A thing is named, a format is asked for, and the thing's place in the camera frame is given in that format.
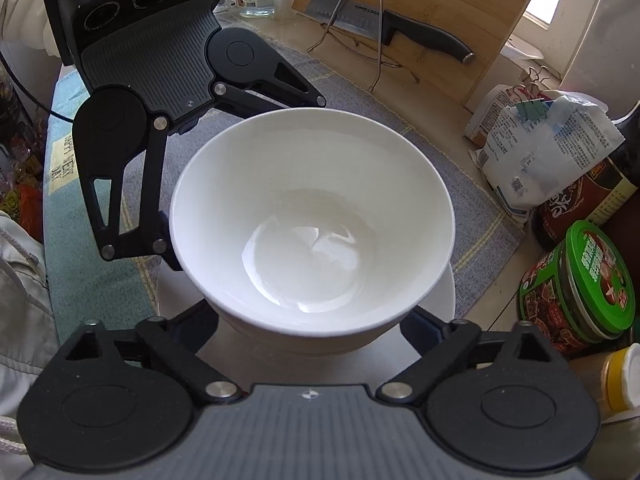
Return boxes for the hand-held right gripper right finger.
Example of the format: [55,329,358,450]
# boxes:
[375,306,557,407]

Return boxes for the white bowl pink flowers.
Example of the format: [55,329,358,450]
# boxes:
[169,106,456,356]

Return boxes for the spice jar yellow lid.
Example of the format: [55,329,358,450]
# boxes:
[600,343,640,422]

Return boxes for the sauce jar green lid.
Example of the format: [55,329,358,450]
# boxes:
[517,220,637,357]

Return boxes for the metal wire rack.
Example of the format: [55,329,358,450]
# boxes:
[307,0,421,93]

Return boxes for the santoku knife black handle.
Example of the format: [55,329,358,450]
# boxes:
[305,0,476,66]

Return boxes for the dark soy sauce bottle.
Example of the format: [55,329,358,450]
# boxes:
[531,105,640,262]

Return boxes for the grey teal checked cloth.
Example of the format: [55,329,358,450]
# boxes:
[42,30,526,346]

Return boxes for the black cable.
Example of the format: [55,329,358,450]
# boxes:
[0,52,77,122]

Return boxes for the small white red packet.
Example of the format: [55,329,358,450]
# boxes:
[464,84,533,152]

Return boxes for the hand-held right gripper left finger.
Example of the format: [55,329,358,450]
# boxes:
[61,299,243,407]

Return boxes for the large white printed bag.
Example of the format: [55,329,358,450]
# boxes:
[479,94,626,224]

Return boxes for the green binder clip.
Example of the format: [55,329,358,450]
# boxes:
[509,100,557,122]

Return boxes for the person's grey jacket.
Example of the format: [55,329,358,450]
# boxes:
[0,210,60,467]

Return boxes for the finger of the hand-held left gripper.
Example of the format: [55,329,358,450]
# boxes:
[212,45,329,122]
[79,116,184,272]

